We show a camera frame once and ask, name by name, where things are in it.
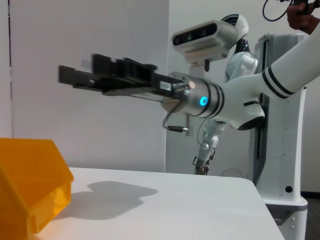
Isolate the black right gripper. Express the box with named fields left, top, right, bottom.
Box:
left=58, top=53, right=188, bottom=103

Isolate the person's hand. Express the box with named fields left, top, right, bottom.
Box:
left=286, top=1, right=320, bottom=35

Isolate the yellow plastic bin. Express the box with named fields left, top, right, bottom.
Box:
left=0, top=137, right=75, bottom=237

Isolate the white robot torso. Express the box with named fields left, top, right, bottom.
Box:
left=223, top=51, right=260, bottom=84

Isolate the white black robot head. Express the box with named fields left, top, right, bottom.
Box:
left=219, top=13, right=250, bottom=54

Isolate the white robot lift column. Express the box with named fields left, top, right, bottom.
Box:
left=252, top=33, right=309, bottom=240

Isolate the black handheld controller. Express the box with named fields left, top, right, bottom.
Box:
left=291, top=0, right=316, bottom=29

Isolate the right gripper dark cable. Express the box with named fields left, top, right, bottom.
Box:
left=161, top=99, right=191, bottom=134

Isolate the silver head camera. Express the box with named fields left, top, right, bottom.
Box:
left=171, top=20, right=239, bottom=62

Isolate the white robot arm with cables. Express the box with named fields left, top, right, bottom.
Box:
left=192, top=119, right=229, bottom=176

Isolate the grey cable on floor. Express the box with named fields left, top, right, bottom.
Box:
left=221, top=167, right=247, bottom=178

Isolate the black looped controller cable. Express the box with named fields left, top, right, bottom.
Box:
left=262, top=0, right=295, bottom=23

